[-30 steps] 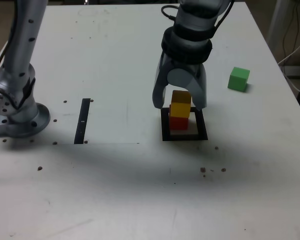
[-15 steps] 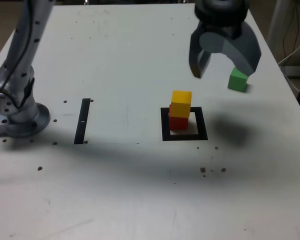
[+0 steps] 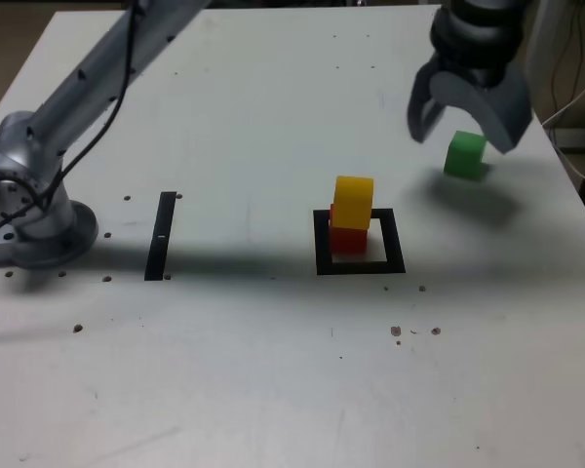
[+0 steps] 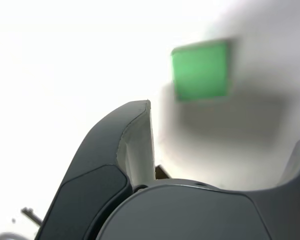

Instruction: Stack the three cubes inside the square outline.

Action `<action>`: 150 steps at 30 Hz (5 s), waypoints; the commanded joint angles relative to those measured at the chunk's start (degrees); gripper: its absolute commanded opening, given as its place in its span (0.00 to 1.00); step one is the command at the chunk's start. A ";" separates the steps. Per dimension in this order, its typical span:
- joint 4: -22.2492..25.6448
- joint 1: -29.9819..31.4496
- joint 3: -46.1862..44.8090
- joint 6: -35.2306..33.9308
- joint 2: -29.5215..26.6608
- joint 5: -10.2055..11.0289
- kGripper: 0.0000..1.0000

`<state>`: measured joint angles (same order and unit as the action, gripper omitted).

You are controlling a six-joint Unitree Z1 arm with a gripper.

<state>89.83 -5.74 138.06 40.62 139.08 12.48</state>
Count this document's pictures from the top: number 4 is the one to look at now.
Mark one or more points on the green cube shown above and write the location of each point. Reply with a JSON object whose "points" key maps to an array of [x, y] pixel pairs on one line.
{"points": [[200, 72]]}

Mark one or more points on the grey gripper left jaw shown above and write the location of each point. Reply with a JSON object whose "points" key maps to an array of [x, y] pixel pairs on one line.
{"points": [[90, 175]]}

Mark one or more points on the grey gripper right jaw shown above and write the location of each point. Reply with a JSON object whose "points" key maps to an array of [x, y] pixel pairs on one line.
{"points": [[190, 215]]}

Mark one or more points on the black tape strip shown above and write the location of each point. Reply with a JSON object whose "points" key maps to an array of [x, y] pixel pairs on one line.
{"points": [[31, 215]]}

